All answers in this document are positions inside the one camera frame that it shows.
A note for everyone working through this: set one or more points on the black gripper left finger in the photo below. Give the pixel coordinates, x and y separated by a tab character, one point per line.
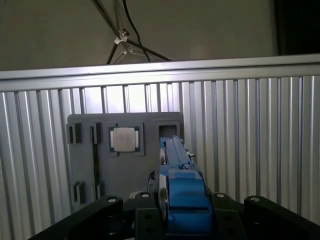
82	221

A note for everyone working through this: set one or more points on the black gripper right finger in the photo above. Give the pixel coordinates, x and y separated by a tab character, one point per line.
275	216

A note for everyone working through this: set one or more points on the hard disk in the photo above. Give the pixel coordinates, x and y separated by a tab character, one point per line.
187	195

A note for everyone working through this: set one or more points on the grey parts rack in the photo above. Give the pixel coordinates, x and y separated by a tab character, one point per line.
125	170

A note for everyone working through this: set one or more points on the silver CPU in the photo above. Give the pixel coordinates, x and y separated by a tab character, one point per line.
124	138

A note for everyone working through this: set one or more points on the thin metal tripod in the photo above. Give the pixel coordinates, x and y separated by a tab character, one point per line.
119	40

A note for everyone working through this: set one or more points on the black panel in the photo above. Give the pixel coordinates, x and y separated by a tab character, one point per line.
300	25

